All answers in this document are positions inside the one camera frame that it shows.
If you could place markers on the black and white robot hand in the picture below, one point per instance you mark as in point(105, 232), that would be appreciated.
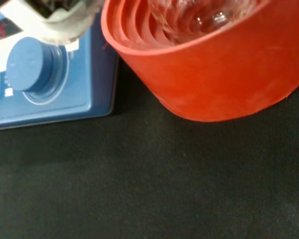
point(62, 22)

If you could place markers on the black bench cloth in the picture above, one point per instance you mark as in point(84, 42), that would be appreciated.
point(164, 174)

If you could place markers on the heater with blue base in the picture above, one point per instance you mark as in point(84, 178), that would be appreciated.
point(64, 99)

